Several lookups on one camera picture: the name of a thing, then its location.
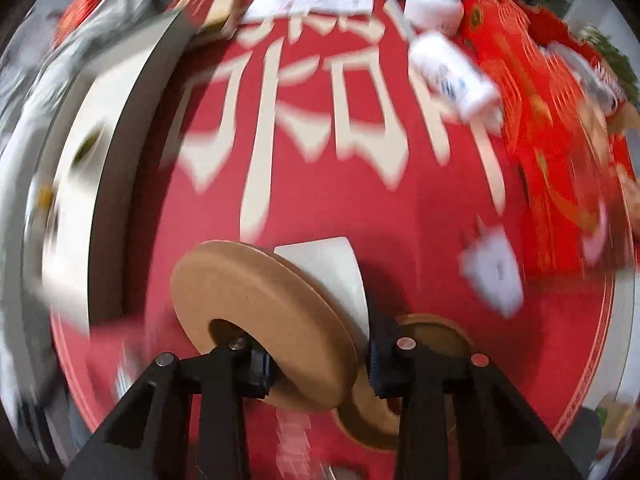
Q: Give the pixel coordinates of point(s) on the small white printed box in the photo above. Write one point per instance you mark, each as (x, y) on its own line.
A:
(492, 270)

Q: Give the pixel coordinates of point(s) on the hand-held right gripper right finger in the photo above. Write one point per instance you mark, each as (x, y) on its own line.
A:
(382, 365)

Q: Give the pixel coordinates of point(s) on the brown paper tape roll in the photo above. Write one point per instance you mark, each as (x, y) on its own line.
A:
(290, 310)
(362, 422)

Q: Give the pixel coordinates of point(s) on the grey shallow tray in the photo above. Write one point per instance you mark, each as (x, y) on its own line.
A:
(75, 210)

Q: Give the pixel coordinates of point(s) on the white jar teal lid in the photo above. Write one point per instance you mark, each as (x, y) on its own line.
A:
(432, 7)

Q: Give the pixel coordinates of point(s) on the white tape roll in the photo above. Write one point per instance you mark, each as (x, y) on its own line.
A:
(330, 275)

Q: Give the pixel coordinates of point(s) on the red gift box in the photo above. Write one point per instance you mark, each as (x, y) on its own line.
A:
(545, 160)

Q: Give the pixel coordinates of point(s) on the green potted plant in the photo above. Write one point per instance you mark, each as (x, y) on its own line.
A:
(615, 55)

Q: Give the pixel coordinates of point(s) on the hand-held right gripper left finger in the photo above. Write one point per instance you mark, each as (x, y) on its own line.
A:
(257, 367)

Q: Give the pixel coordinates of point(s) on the round red printed rug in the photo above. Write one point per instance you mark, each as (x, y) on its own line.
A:
(325, 200)

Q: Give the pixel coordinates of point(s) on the red cushion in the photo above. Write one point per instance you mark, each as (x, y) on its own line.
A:
(80, 5)

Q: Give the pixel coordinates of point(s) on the white pill bottle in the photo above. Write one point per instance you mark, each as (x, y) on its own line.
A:
(450, 72)

